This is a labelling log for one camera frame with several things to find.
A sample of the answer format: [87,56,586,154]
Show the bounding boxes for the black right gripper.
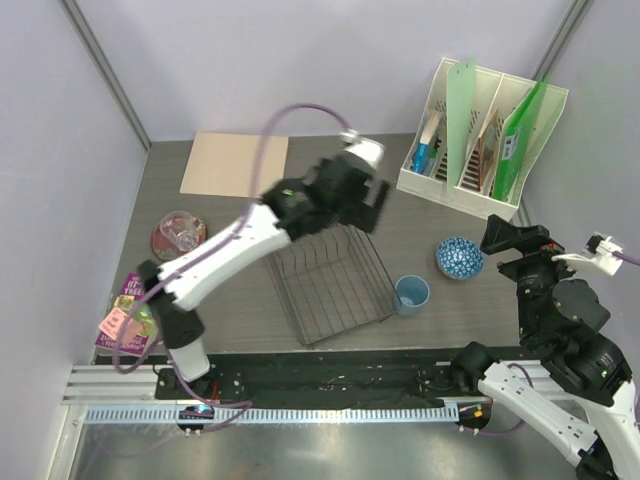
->
[476,213,588,339]

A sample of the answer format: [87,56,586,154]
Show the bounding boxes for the blue patterned bowl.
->
[436,236,484,280]

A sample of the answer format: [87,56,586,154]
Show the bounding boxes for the light blue plastic cup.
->
[394,275,431,317]

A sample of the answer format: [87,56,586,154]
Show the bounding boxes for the clear glass cup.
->
[159,211,199,252]

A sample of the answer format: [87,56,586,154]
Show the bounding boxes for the red floral plate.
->
[150,211,207,262]

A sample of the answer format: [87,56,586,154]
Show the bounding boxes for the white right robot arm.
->
[451,214,639,479]

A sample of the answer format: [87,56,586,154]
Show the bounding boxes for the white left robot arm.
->
[138,142,390,399]

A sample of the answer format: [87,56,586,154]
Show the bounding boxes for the blue book in organizer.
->
[410,110,443,175]

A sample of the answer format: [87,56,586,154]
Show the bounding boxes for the brown picture book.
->
[477,108,499,189]

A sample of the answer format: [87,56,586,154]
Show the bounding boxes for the dark green folder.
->
[492,82,548,202]

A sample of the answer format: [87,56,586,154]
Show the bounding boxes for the white file organizer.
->
[397,58,569,219]

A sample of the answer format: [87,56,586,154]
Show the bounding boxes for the light green folder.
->
[446,57,476,194]

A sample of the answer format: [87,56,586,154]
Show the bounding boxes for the beige cutting board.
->
[180,132,289,197]

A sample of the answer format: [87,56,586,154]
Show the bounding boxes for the purple treehouse book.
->
[95,273,157,357]

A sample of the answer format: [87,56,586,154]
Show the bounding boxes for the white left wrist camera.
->
[340,129,385,171]

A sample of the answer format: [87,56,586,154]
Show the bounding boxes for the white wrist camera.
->
[340,129,385,171]
[552,232,623,277]

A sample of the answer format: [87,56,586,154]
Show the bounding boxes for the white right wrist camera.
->
[552,232,623,277]

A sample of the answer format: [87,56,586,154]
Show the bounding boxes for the black wire dish rack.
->
[265,225,398,347]

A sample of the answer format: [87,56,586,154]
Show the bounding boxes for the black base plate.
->
[154,344,526,401]

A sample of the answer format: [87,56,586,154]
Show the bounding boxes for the white slotted cable duct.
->
[84,404,459,425]

